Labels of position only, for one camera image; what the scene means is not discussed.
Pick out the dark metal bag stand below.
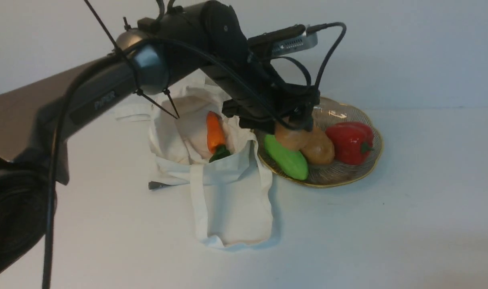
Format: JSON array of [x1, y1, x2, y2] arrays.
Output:
[[148, 181, 172, 191]]

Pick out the brown potato on plate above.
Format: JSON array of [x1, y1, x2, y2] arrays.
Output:
[[300, 126, 335, 166]]

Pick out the orange carrot with green top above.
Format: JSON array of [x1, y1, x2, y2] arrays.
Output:
[[206, 111, 231, 163]]

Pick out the green cucumber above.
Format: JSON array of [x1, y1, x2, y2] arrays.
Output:
[[264, 134, 309, 181]]

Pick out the glass plate with gold rim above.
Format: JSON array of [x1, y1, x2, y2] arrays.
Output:
[[254, 97, 383, 188]]

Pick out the red bell pepper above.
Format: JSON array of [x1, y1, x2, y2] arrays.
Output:
[[326, 122, 374, 166]]

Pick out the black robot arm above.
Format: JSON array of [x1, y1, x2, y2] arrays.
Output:
[[0, 0, 320, 289]]

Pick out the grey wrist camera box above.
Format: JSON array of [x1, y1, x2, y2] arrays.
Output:
[[247, 24, 318, 58]]

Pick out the white cloth tote bag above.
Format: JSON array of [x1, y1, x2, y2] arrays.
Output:
[[115, 73, 273, 249]]

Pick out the brown potato from bag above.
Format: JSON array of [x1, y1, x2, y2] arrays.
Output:
[[274, 122, 312, 151]]

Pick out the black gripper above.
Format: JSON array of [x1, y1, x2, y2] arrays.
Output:
[[204, 61, 320, 134]]

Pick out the black camera cable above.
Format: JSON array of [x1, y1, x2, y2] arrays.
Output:
[[268, 22, 347, 91]]

